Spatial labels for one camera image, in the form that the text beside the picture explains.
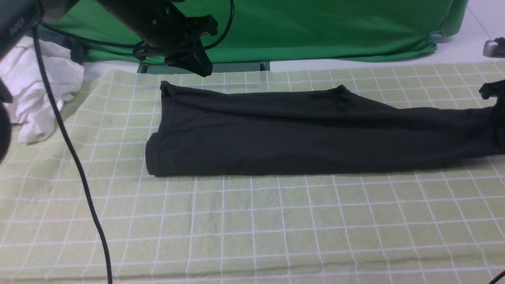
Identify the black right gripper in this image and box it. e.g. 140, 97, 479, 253
479, 80, 505, 150

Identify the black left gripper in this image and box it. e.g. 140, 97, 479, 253
99, 0, 218, 77

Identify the dark gray long-sleeve shirt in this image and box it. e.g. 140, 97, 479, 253
145, 81, 505, 177

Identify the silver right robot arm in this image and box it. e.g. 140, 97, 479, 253
479, 37, 505, 149

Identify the dark gray garment behind white shirt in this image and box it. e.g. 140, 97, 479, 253
39, 30, 85, 65

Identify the crumpled white shirt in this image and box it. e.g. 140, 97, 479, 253
0, 36, 84, 144

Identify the metal binder clip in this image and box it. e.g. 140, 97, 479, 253
427, 30, 447, 46

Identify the green backdrop cloth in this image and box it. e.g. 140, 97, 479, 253
49, 0, 469, 63

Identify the light green checkered tablecloth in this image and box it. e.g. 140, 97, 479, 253
0, 62, 505, 284

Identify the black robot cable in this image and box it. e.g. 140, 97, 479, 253
32, 0, 235, 284

